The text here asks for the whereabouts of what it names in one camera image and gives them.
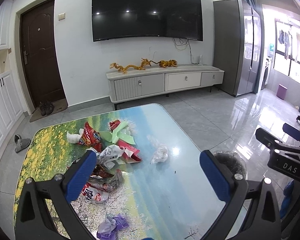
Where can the grey steel refrigerator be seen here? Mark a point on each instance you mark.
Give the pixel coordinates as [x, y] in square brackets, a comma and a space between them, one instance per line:
[237, 45]

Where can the dark brown entrance door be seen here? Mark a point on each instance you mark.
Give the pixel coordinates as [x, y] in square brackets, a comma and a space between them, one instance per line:
[38, 54]

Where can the white power strip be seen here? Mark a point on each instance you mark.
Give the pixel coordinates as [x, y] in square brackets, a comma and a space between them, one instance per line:
[200, 61]

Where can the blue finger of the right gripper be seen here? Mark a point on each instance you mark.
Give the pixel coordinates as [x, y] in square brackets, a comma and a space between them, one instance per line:
[271, 142]
[291, 131]

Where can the white tissue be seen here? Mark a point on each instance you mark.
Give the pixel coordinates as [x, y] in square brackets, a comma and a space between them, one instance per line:
[74, 138]

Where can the black wall television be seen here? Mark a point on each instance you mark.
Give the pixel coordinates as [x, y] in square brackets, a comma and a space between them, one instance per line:
[141, 18]

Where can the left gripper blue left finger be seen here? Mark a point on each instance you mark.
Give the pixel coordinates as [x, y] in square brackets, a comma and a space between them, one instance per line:
[78, 174]

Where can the white built-in cabinet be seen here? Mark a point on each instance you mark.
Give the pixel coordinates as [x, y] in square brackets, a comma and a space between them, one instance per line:
[10, 107]

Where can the grey slippers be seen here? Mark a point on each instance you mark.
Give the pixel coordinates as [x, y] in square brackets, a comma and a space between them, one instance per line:
[21, 143]

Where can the beige wall switch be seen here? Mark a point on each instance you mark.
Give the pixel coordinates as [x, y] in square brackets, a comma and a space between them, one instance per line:
[61, 16]

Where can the brown door mat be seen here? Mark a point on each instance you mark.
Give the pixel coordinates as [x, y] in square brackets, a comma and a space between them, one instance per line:
[59, 105]

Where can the dark shoes pair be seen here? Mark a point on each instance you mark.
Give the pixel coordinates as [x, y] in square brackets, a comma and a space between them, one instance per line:
[46, 108]

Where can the purple crumpled plastic bag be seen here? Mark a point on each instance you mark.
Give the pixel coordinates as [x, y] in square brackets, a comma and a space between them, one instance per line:
[108, 228]

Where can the white grey tv cabinet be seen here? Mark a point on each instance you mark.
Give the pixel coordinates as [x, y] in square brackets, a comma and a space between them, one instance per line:
[137, 84]

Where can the golden tiger figurine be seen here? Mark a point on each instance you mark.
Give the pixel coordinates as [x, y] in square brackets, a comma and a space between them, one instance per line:
[166, 64]

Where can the purple storage stool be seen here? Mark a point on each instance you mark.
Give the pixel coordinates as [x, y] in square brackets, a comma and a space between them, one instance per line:
[281, 91]

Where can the golden dragon figurine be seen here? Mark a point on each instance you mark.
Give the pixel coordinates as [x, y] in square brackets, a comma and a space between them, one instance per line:
[144, 63]

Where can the light green paper sheet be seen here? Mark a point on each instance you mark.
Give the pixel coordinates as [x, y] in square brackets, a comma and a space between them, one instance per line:
[118, 130]

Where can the washing machine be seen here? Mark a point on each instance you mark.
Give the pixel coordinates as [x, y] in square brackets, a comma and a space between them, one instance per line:
[266, 71]

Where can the red pink paper wrapper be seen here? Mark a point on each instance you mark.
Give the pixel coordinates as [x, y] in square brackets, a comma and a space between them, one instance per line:
[130, 154]

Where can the white printed plastic bag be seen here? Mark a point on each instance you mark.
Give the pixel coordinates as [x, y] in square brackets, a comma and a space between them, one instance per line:
[108, 156]

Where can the hanging laundry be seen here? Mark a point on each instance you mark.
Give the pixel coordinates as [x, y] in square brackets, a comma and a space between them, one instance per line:
[288, 43]

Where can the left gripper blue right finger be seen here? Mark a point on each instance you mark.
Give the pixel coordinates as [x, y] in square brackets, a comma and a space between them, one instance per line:
[218, 175]

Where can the dark brown snack wrapper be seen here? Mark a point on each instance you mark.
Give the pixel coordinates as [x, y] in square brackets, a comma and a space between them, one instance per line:
[100, 173]

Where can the clear plastic bag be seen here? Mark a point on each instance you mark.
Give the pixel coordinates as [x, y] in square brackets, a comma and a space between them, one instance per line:
[160, 154]

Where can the red snack bag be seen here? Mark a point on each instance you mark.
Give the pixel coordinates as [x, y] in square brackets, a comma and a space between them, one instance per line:
[90, 137]

